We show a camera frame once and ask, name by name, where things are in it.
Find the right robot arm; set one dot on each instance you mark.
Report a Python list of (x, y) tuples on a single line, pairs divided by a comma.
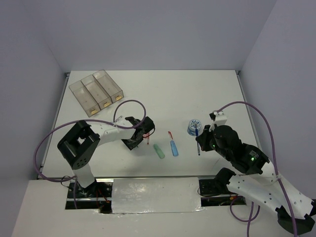
[(257, 180)]

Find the silver tape sheet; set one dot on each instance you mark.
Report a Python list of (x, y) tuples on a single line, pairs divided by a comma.
[(155, 195)]

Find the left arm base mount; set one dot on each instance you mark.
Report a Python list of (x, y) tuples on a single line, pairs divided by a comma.
[(99, 198)]

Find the green correction tape case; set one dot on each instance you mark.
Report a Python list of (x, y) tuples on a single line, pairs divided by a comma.
[(158, 151)]

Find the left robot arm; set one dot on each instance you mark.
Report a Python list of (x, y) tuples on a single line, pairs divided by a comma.
[(79, 144)]

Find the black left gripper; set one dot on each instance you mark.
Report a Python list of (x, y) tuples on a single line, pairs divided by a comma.
[(131, 145)]

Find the clear three-compartment organizer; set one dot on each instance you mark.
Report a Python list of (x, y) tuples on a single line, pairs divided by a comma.
[(96, 92)]

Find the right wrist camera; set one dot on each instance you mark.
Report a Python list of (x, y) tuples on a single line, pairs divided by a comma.
[(218, 118)]

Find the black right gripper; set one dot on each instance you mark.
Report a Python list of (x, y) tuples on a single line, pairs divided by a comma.
[(202, 138)]

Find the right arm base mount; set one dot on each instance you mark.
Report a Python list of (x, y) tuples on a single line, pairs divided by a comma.
[(214, 192)]

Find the blue correction tape case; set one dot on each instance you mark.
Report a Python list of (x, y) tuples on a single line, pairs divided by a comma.
[(174, 148)]

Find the blue ink jar right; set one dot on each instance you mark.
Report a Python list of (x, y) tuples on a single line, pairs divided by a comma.
[(194, 127)]

